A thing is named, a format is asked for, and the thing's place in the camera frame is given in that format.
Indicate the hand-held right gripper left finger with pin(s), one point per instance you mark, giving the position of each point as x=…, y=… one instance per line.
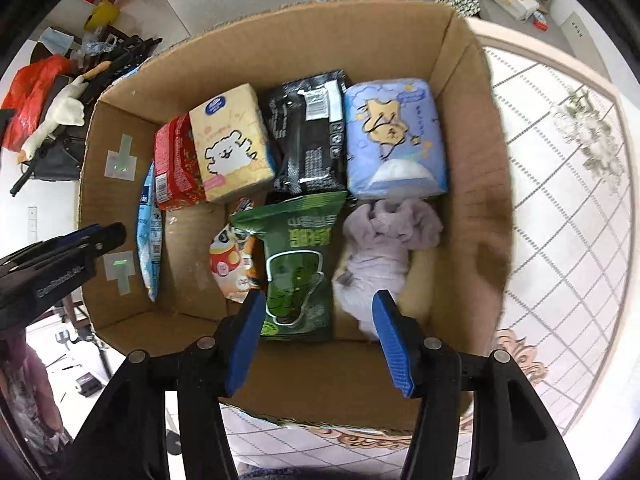
x=245, y=345

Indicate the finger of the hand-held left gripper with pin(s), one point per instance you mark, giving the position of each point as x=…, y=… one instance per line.
x=75, y=236
x=107, y=240

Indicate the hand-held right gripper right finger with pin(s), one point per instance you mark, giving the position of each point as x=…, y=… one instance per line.
x=395, y=350

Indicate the long blue packet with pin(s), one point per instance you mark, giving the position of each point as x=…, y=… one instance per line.
x=148, y=240

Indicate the orange snack packet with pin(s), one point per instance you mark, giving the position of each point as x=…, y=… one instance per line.
x=230, y=260

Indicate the green snack packet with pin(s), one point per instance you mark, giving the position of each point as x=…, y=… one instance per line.
x=300, y=270

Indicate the purple cloth scrunchie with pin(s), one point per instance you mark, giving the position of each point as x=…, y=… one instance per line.
x=375, y=255

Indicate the red snack packet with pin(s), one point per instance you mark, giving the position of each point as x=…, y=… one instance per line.
x=175, y=160

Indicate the yellow tissue pack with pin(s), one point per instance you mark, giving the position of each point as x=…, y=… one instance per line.
x=230, y=140

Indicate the cardboard box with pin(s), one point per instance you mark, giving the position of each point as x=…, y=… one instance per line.
x=465, y=160

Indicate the black wipes packet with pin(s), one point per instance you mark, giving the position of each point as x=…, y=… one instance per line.
x=305, y=140

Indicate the blue tissue pack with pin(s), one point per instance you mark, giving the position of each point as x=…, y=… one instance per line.
x=395, y=135

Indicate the black folded stroller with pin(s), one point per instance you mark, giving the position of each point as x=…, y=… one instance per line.
x=55, y=160

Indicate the small black box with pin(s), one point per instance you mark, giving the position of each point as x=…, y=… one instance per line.
x=89, y=384

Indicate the white goose plush toy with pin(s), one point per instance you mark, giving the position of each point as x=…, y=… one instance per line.
x=65, y=110

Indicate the red plastic bag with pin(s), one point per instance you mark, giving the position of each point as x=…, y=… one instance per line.
x=30, y=95

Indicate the blue face mask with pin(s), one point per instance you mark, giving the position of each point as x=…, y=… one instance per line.
x=55, y=41

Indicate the yellow bag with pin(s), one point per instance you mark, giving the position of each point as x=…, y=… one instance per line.
x=102, y=15

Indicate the small red blue box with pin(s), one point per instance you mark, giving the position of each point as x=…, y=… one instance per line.
x=540, y=20

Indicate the white folded board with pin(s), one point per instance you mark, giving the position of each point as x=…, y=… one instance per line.
x=577, y=27

